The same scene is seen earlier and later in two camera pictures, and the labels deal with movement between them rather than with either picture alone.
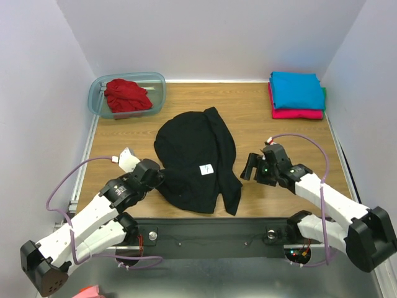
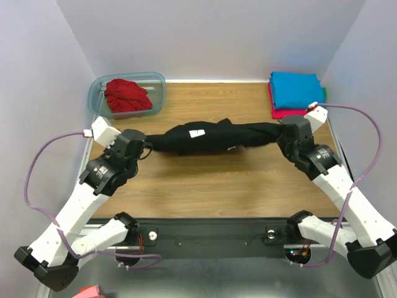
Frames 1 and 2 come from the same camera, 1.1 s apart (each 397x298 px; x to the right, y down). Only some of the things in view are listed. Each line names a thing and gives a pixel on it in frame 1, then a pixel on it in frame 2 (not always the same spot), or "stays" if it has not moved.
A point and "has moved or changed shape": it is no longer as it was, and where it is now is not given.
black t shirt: [196, 151] has moved or changed shape
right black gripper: [257, 171] to [287, 136]
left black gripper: [157, 182] to [110, 150]
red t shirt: [125, 95] stays
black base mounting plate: [214, 238] stays
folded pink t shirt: [293, 114] stays
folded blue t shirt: [295, 90] stays
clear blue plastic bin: [154, 82] stays
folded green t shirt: [325, 99] stays
